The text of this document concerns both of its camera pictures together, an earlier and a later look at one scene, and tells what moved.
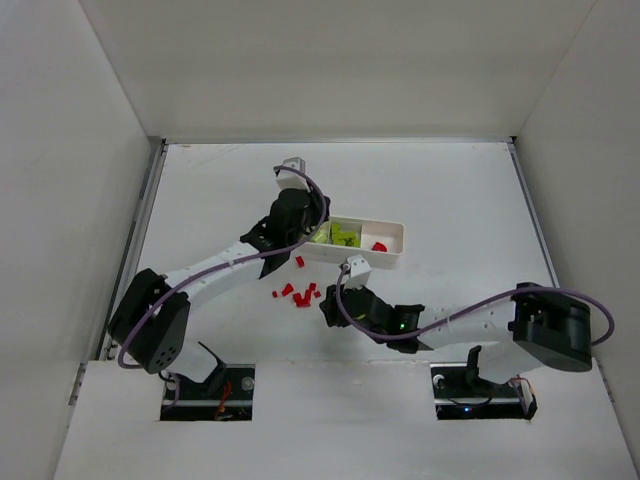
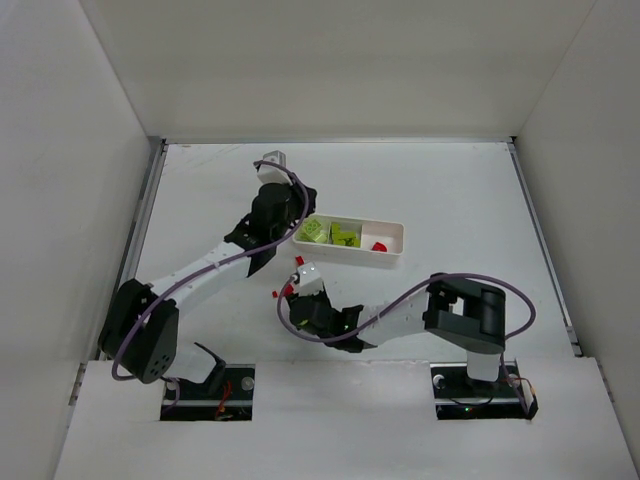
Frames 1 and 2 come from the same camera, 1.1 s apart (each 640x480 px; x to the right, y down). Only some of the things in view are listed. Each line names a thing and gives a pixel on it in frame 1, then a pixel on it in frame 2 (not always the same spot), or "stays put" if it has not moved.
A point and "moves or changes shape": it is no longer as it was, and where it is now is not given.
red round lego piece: [379, 246] stays put
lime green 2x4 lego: [344, 238] stays put
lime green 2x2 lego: [320, 237] moves or changes shape
